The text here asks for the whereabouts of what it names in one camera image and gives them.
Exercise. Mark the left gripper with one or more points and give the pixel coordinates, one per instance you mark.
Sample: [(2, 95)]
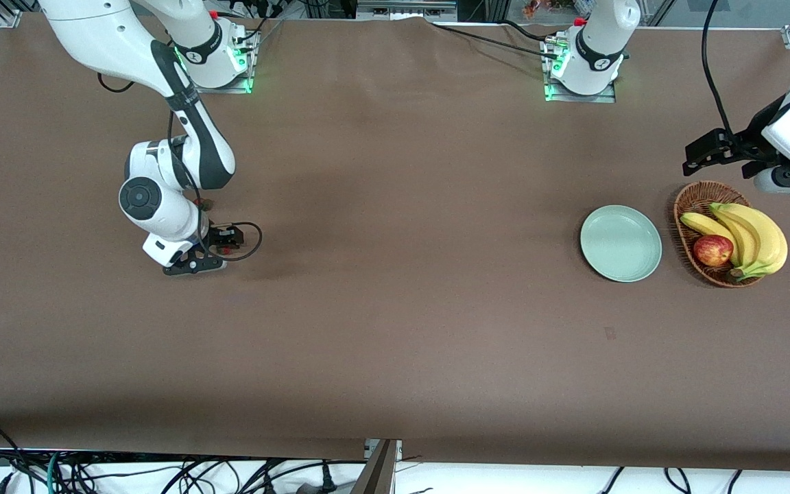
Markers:
[(752, 140)]

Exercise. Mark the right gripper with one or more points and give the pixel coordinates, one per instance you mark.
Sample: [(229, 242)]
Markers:
[(217, 237)]

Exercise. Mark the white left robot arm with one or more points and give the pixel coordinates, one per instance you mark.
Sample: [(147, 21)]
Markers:
[(597, 41)]

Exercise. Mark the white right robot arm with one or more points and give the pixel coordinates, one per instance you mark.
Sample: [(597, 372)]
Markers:
[(162, 206)]

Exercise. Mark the pale green round plate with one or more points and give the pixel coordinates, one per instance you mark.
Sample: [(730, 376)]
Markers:
[(621, 243)]

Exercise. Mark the small yellow banana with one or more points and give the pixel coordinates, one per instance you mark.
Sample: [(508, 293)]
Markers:
[(703, 225)]

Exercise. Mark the medium yellow banana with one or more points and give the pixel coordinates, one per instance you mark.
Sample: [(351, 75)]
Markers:
[(745, 237)]

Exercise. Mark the large yellow banana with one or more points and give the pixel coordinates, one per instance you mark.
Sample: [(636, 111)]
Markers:
[(772, 240)]

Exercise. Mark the red apple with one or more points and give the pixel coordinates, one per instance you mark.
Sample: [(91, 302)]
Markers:
[(712, 250)]

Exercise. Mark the brown wicker basket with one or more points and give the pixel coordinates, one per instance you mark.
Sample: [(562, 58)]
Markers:
[(710, 274)]

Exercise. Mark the brown table cover mat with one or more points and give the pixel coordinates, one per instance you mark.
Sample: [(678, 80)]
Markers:
[(367, 343)]

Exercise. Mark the grey metal box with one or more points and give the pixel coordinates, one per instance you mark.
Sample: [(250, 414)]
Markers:
[(405, 10)]

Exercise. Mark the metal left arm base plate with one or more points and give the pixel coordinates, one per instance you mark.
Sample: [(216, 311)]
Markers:
[(601, 98)]

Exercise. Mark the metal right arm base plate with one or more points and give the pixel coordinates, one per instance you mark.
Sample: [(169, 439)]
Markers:
[(230, 88)]

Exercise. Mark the aluminium frame post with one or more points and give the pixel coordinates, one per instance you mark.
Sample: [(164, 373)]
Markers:
[(376, 473)]

